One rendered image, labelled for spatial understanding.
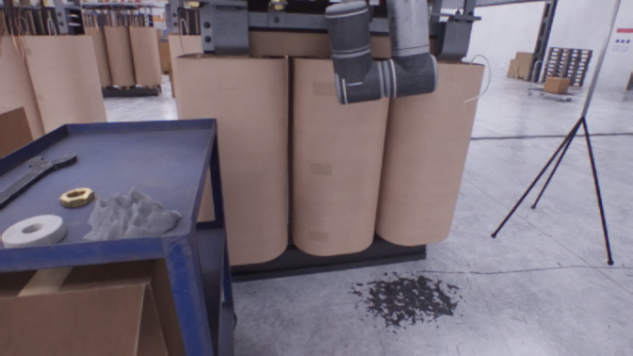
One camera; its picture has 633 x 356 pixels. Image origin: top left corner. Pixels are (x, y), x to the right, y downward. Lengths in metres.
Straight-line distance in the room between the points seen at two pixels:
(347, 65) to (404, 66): 0.15
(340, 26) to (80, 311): 0.74
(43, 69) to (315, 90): 2.45
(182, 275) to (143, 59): 6.43
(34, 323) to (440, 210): 1.47
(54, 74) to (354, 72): 2.69
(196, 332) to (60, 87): 2.81
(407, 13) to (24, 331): 0.92
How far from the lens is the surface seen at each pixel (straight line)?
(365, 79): 0.86
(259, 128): 1.19
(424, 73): 0.88
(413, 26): 0.87
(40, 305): 0.57
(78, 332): 0.54
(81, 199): 0.65
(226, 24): 1.18
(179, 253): 0.46
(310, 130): 1.24
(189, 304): 0.52
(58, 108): 3.23
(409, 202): 1.52
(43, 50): 3.19
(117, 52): 6.96
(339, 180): 1.32
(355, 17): 0.82
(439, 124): 1.42
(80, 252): 0.50
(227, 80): 1.15
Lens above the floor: 1.15
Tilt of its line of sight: 21 degrees down
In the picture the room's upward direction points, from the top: 2 degrees clockwise
